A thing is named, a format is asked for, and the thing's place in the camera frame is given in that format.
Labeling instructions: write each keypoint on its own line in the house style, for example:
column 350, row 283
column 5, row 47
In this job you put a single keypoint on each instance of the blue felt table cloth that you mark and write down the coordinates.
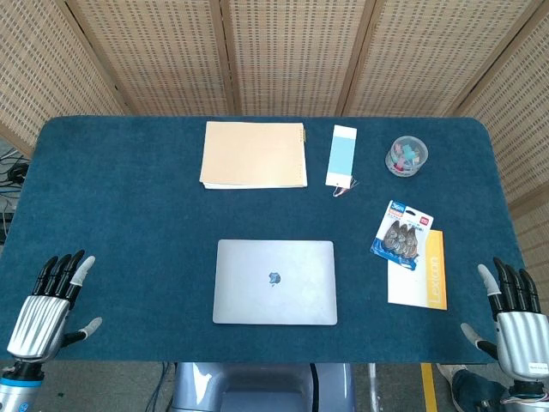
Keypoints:
column 128, row 223

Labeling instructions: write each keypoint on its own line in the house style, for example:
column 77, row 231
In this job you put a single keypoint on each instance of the grey laptop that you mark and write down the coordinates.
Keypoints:
column 274, row 283

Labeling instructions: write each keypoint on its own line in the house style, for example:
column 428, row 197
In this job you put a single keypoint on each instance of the dark shoe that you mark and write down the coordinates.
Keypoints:
column 465, row 386

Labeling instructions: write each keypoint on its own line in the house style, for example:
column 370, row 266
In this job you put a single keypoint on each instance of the clear plastic jar of clips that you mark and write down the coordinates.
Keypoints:
column 406, row 156

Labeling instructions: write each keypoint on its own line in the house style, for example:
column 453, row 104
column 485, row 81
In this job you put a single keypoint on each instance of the white blue bookmark with tassel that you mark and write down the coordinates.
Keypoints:
column 341, row 154

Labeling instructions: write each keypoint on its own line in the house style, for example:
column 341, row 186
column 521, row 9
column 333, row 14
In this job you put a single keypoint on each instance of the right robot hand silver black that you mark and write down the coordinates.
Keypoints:
column 521, row 343

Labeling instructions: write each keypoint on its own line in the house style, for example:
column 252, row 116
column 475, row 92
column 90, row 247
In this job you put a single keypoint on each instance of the beige paper notebook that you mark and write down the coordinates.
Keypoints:
column 253, row 154

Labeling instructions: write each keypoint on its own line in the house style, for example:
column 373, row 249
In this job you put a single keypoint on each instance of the white yellow Lexicon booklet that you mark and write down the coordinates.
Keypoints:
column 437, row 274

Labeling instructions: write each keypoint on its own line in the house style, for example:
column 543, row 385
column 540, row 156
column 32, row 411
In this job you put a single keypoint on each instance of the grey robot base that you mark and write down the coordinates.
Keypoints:
column 261, row 386

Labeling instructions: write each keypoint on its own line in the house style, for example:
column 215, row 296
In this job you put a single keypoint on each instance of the binder clip blister pack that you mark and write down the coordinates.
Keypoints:
column 401, row 240

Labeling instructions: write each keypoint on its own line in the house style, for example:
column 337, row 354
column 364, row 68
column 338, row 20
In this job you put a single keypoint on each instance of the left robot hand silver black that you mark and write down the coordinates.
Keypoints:
column 40, row 319

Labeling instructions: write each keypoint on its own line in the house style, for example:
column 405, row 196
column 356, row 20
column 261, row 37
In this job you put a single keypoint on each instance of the white table leg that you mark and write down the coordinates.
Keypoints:
column 372, row 386

